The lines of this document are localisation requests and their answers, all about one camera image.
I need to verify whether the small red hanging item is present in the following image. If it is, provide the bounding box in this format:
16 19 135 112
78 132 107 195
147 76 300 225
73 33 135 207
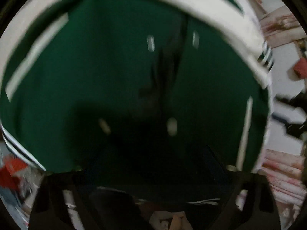
292 57 307 79

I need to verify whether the green white varsity jacket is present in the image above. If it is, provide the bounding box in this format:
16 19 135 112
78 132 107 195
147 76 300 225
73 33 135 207
0 0 275 211

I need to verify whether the black device beside bed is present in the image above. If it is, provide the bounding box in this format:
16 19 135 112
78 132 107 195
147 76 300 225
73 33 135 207
271 93 307 139

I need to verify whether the floral pink curtain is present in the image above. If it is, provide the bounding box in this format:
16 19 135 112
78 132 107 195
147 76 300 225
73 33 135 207
260 5 306 229

